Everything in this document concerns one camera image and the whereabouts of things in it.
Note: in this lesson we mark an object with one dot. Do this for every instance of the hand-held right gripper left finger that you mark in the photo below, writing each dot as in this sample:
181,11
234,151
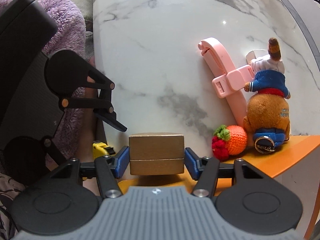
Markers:
121,161

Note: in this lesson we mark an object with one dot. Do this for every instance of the black white patterned cloth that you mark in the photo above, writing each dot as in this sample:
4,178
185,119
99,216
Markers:
7,205

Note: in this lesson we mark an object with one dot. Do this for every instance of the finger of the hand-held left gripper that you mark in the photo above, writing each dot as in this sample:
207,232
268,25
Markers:
110,120
50,150

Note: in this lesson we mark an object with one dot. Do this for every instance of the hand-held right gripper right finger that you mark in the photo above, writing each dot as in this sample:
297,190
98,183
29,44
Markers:
190,161

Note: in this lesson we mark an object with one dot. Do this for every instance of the orange cardboard box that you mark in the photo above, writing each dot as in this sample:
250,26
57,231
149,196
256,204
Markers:
295,147

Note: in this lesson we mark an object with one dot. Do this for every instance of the pink selfie stick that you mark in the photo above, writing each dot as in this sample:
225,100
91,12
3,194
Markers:
220,60

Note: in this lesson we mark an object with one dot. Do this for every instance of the yellow tape measure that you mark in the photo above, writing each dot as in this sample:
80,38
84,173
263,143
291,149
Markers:
102,150

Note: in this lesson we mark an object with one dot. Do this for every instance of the crocheted fruit charm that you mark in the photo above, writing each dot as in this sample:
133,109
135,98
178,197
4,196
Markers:
233,140

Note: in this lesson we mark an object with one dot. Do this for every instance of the brown plush toy blue jacket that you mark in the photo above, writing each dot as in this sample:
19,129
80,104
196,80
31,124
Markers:
267,107

